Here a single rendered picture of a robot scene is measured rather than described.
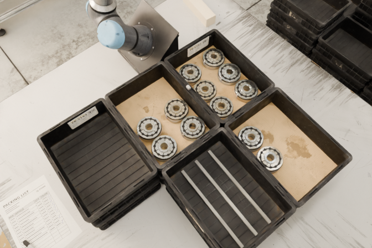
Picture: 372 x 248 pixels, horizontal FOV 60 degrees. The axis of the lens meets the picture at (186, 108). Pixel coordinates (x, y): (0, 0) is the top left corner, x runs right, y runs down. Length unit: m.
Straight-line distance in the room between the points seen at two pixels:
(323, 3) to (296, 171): 1.40
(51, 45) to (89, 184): 1.75
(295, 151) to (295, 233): 0.33
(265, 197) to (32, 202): 0.95
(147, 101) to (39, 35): 1.73
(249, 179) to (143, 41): 0.78
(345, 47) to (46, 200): 1.97
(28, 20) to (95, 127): 1.88
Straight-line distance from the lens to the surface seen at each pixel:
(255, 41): 1.82
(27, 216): 1.53
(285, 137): 1.40
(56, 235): 1.47
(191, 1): 1.90
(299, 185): 1.35
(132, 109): 1.42
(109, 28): 1.45
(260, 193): 1.30
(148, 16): 1.62
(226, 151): 1.33
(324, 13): 2.39
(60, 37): 2.91
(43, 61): 2.81
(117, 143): 1.36
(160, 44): 1.55
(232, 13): 1.94
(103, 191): 1.31
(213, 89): 1.42
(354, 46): 2.44
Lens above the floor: 2.06
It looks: 62 degrees down
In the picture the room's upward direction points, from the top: straight up
